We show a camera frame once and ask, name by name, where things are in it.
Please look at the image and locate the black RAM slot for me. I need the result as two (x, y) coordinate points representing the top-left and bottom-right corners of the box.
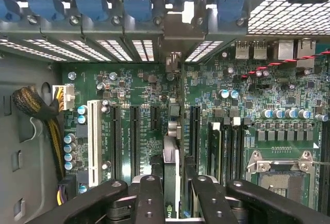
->
(232, 123), (245, 184)
(319, 122), (330, 211)
(222, 123), (233, 184)

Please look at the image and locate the long black expansion slot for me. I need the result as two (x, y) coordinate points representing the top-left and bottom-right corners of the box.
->
(110, 104), (122, 181)
(129, 104), (142, 179)

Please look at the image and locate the CPU socket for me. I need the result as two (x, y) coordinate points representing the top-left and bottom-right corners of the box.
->
(244, 150), (321, 210)

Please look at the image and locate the white expansion slot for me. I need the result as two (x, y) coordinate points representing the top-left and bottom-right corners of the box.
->
(87, 99), (103, 188)

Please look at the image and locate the short black expansion slot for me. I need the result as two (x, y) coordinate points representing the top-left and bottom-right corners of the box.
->
(150, 106), (160, 131)

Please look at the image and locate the green motherboard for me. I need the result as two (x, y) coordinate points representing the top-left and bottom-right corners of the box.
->
(60, 40), (330, 216)

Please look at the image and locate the open black PC case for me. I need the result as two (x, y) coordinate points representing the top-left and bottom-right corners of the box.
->
(0, 0), (330, 224)

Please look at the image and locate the perforated metal slot cover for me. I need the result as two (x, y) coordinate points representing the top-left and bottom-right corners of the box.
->
(184, 40), (224, 62)
(131, 39), (155, 62)
(24, 39), (90, 62)
(60, 39), (112, 62)
(95, 39), (134, 62)
(0, 38), (67, 62)

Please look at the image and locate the metal rear port block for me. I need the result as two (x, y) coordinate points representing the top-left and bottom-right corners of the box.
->
(235, 40), (250, 60)
(295, 39), (317, 69)
(277, 40), (295, 60)
(253, 40), (268, 60)

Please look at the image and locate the yellow black wires black plug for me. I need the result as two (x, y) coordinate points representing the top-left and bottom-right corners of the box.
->
(47, 119), (78, 207)

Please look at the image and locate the sleeved cable white plug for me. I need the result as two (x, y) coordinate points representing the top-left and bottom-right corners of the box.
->
(11, 84), (76, 122)

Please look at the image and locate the red black twisted wire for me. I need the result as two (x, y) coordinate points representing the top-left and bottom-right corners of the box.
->
(240, 50), (330, 79)

